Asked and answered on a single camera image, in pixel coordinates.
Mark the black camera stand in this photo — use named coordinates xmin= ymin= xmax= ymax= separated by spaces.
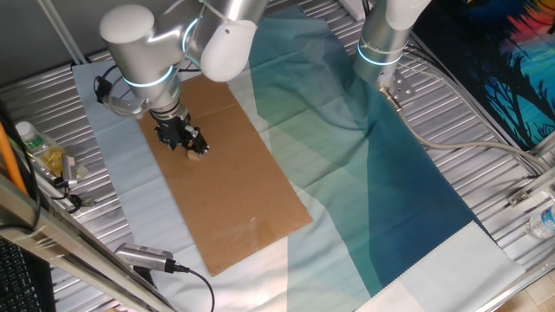
xmin=132 ymin=265 xmax=158 ymax=289

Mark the black camera cable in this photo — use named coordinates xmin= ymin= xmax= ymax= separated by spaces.
xmin=163 ymin=258 xmax=216 ymax=312

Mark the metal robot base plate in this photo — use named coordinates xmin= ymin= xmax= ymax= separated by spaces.
xmin=379 ymin=68 xmax=416 ymax=101

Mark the grey robot hose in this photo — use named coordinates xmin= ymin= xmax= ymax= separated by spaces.
xmin=380 ymin=86 xmax=550 ymax=173

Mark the clear tape patch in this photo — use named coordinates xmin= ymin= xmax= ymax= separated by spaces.
xmin=216 ymin=215 xmax=278 ymax=244

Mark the aluminium frame bar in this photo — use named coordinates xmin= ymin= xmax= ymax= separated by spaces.
xmin=0 ymin=171 xmax=177 ymax=312

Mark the colourful sunset tree poster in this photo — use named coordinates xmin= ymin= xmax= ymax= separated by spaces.
xmin=411 ymin=0 xmax=555 ymax=152

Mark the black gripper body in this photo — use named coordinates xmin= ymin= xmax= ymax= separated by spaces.
xmin=151 ymin=106 xmax=194 ymax=144

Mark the brown cardboard sheet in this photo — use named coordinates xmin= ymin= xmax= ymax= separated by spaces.
xmin=136 ymin=74 xmax=314 ymax=277

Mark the grey wrist ring bracket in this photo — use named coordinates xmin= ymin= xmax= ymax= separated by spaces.
xmin=103 ymin=93 xmax=151 ymax=119

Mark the black keyboard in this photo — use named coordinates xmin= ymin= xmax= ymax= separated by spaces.
xmin=0 ymin=237 xmax=56 ymax=312

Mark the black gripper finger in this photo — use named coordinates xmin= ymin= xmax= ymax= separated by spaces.
xmin=188 ymin=127 xmax=212 ymax=156
xmin=166 ymin=139 xmax=194 ymax=152

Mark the blue green patterned cloth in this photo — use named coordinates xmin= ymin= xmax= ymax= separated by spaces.
xmin=71 ymin=8 xmax=528 ymax=312

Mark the black coiled cable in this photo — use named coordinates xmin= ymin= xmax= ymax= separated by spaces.
xmin=49 ymin=177 xmax=84 ymax=214

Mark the white frame pole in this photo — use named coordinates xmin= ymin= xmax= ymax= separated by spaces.
xmin=36 ymin=0 xmax=88 ymax=66

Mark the clear water bottle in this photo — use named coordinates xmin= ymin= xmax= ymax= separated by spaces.
xmin=523 ymin=204 xmax=555 ymax=240

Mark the orange rod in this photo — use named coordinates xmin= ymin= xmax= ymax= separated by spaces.
xmin=0 ymin=122 xmax=28 ymax=196

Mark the plastic bottle with yellow contents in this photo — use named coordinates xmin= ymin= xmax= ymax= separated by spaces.
xmin=15 ymin=120 xmax=66 ymax=178

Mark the silver exterior camera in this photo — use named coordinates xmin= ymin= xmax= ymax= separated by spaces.
xmin=114 ymin=242 xmax=175 ymax=274

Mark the black hanging cable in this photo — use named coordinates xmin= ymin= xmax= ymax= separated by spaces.
xmin=0 ymin=98 xmax=43 ymax=233

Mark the small metal corner bracket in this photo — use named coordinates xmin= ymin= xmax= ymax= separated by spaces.
xmin=506 ymin=188 xmax=532 ymax=207

